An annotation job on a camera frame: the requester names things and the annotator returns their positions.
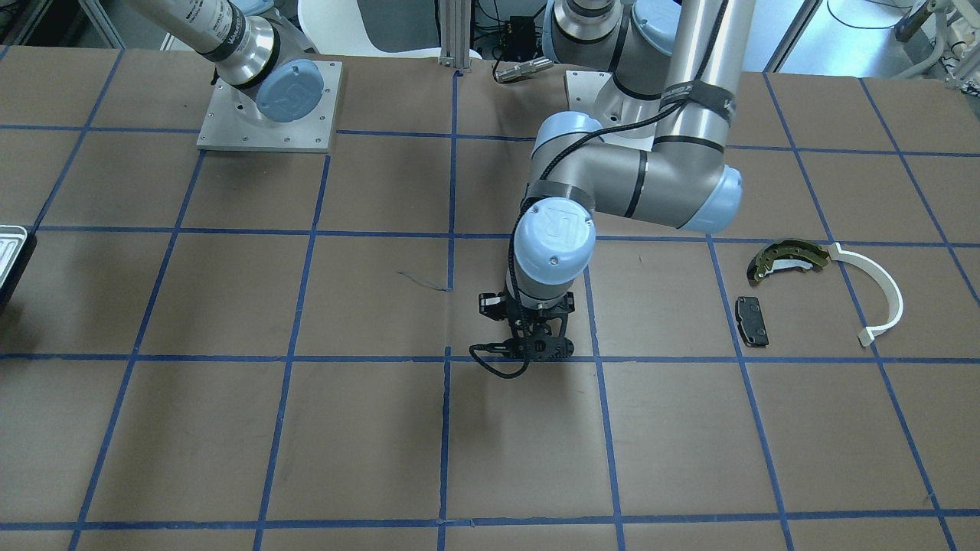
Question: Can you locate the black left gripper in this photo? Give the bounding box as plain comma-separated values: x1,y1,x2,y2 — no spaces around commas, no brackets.
501,292,575,360

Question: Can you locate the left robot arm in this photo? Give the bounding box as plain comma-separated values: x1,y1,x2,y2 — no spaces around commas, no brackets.
479,1,755,363

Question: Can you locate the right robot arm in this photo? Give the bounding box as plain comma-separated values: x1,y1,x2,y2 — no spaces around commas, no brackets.
130,1,325,123

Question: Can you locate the dark grey brake pad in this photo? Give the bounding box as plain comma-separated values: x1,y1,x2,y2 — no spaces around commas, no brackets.
735,295,769,347

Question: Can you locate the olive curved brake shoe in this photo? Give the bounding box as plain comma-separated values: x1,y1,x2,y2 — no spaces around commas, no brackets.
746,238,831,285

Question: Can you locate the white curved plastic clamp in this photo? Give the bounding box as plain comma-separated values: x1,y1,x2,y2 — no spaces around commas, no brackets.
829,242,905,347

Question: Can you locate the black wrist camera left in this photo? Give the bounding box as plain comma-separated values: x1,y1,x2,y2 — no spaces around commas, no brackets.
477,292,510,321

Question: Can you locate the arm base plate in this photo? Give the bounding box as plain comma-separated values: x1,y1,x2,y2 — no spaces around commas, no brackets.
564,70,659,151
196,60,344,153

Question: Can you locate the aluminium frame post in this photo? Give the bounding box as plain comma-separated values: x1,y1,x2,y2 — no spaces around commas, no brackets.
437,0,472,73

